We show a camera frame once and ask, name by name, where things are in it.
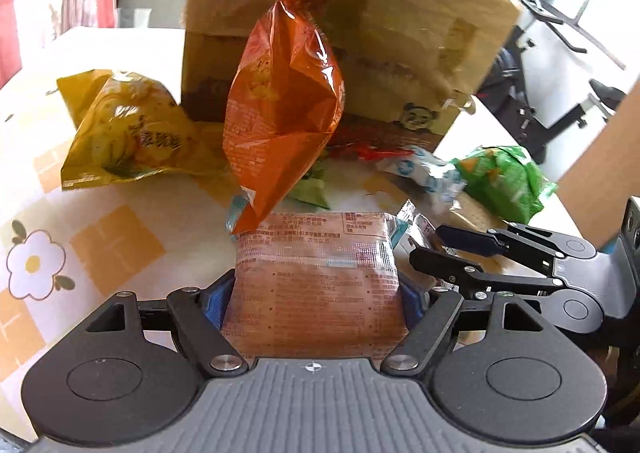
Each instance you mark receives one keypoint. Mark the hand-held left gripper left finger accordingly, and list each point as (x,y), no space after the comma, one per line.
(217,300)

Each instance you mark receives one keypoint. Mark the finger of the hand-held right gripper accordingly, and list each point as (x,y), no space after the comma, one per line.
(460,238)
(450,269)

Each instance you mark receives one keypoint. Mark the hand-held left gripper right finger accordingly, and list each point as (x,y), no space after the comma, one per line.
(412,305)

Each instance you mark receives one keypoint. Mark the silver teal-edged packet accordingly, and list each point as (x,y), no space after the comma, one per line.
(415,228)

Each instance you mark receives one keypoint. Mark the pale green pastry packet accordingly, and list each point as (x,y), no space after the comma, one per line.
(312,193)

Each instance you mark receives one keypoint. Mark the taped cardboard box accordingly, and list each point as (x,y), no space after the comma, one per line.
(400,8)

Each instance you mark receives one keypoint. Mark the bright green snack bag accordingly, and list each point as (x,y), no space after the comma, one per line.
(505,178)

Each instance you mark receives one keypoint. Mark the white and blue snack packet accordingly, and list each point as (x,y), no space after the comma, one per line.
(425,170)

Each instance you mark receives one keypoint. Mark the small red wrapper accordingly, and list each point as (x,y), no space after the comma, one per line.
(370,151)

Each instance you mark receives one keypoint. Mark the black exercise bike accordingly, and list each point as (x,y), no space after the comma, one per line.
(520,103)

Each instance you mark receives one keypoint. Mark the large yellow snack bag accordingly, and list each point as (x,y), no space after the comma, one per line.
(125,133)

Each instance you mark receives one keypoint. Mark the large orange snack bag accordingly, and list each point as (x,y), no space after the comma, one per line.
(285,108)

